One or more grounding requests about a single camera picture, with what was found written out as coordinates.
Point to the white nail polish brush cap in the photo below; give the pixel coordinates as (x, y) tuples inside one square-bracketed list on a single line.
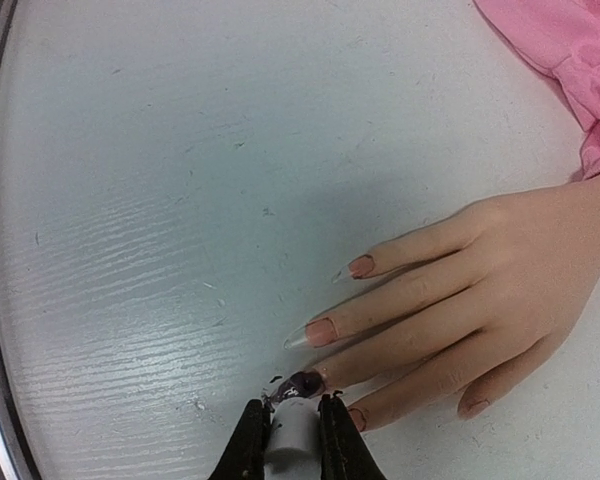
[(293, 448)]

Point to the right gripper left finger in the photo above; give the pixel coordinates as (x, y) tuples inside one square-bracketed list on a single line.
[(243, 456)]

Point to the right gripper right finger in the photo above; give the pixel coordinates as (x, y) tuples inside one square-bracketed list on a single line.
[(344, 454)]

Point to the mannequin hand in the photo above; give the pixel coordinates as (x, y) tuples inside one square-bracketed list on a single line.
[(471, 305)]

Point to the pink hoodie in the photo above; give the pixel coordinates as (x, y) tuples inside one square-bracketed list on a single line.
[(560, 40)]

